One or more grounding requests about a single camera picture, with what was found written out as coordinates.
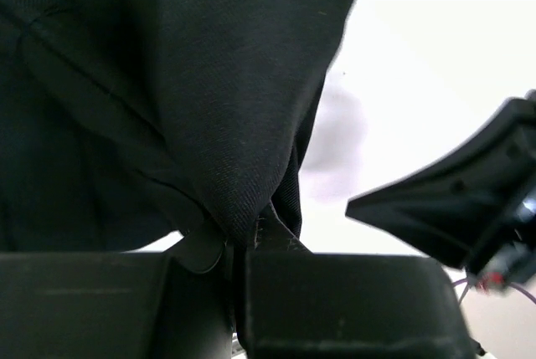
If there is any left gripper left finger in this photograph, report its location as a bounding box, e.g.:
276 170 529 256
1 225 232 358

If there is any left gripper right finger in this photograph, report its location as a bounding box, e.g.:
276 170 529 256
234 203 482 359

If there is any black skirt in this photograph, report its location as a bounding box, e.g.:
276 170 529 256
1 0 353 251

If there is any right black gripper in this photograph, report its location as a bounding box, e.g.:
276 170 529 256
346 98 535 292

